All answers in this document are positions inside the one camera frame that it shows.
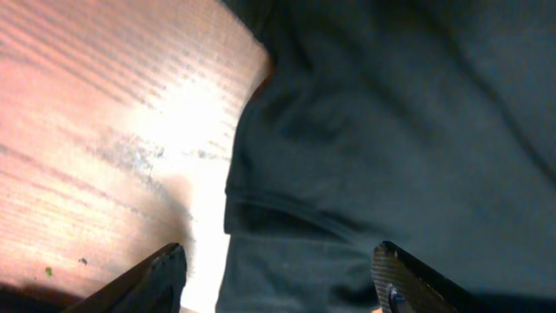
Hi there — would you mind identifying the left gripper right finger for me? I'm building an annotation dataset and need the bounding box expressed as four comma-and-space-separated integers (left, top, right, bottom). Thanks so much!
371, 241, 491, 313

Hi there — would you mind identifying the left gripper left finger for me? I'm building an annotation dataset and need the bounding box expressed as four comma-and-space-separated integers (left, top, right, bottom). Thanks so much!
63, 243, 187, 313

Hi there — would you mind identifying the black t-shirt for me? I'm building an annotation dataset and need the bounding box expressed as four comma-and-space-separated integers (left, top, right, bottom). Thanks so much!
216, 0, 555, 312

